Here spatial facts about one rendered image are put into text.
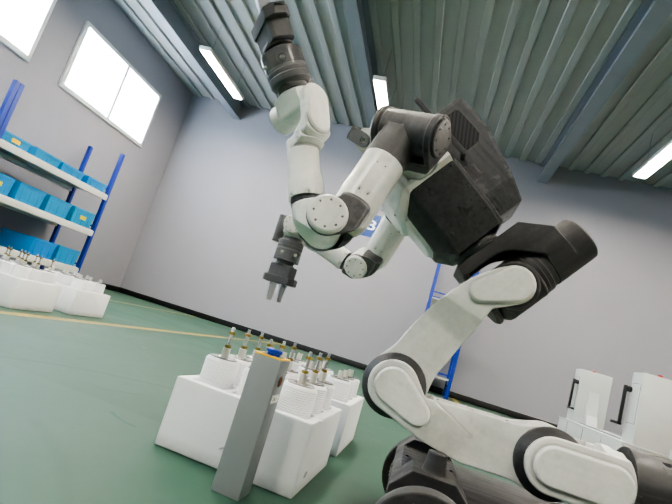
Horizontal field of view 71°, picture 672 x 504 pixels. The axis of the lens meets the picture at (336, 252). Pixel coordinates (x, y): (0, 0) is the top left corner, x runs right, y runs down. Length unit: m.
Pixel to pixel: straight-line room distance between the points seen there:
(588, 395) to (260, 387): 4.78
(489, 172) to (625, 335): 7.12
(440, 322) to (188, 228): 7.96
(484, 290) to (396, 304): 6.57
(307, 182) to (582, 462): 0.76
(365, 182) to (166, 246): 8.16
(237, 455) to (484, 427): 0.54
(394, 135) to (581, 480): 0.77
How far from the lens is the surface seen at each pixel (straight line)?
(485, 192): 1.13
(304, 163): 0.93
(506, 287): 1.09
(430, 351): 1.10
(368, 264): 1.48
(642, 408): 4.32
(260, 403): 1.12
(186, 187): 9.15
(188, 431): 1.35
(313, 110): 0.96
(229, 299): 8.27
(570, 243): 1.18
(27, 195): 6.44
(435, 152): 0.99
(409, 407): 1.06
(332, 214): 0.86
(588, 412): 5.60
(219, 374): 1.34
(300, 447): 1.24
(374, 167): 0.94
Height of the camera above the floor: 0.40
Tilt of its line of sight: 10 degrees up
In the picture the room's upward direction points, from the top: 17 degrees clockwise
